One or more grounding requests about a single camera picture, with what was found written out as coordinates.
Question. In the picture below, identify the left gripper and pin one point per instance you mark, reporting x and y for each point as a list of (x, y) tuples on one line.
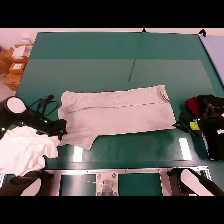
[(57, 128)]

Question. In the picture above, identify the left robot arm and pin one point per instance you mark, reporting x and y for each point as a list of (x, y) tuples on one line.
[(30, 118)]

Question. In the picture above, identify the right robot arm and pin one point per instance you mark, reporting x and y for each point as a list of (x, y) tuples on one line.
[(190, 180)]

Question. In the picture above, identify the white garment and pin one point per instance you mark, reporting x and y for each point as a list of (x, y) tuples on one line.
[(23, 150)]

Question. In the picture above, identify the pale pink T-shirt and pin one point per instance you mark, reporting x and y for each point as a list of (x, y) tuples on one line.
[(120, 113)]

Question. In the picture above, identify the cardboard box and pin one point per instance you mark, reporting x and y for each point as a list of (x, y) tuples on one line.
[(15, 68)]

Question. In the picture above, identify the red garment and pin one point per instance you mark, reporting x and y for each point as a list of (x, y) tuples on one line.
[(192, 105)]

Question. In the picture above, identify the black garment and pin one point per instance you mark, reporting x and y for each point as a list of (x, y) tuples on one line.
[(210, 103)]

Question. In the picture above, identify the silver frame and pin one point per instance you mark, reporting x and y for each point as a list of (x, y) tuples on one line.
[(106, 184)]

